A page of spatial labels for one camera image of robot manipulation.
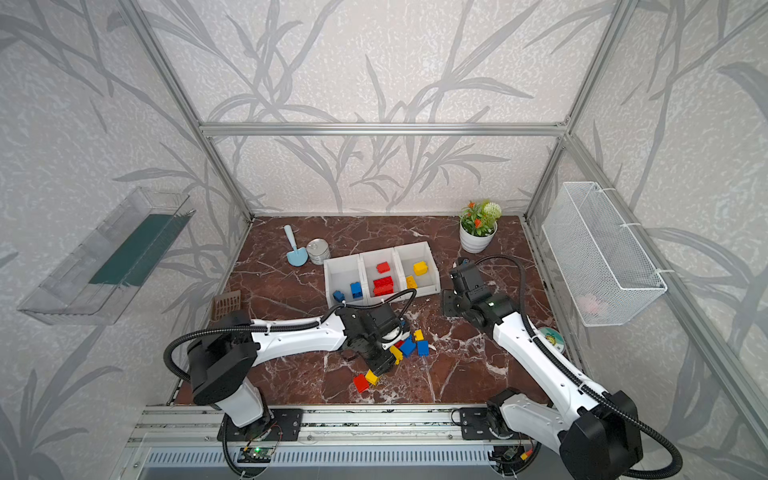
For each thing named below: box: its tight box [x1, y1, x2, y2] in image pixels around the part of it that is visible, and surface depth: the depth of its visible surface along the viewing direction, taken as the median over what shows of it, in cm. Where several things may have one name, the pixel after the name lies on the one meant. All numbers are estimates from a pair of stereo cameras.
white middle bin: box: [362, 248, 405, 303], surface depth 101 cm
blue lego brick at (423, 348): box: [417, 340, 429, 357], surface depth 87 cm
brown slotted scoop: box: [212, 290, 241, 321], surface depth 98 cm
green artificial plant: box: [460, 199, 502, 236], surface depth 101 cm
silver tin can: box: [306, 238, 331, 265], surface depth 107 cm
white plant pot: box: [460, 216, 498, 253], surface depth 103 cm
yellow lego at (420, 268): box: [413, 261, 429, 276], surface depth 104 cm
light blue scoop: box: [284, 224, 309, 267], surface depth 110 cm
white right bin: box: [397, 241, 441, 296], surface depth 103 cm
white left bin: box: [323, 253, 367, 309], surface depth 101 cm
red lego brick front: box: [353, 373, 369, 393], surface depth 82 cm
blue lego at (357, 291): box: [350, 282, 363, 299], surface depth 98 cm
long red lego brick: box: [373, 276, 394, 297], surface depth 100 cm
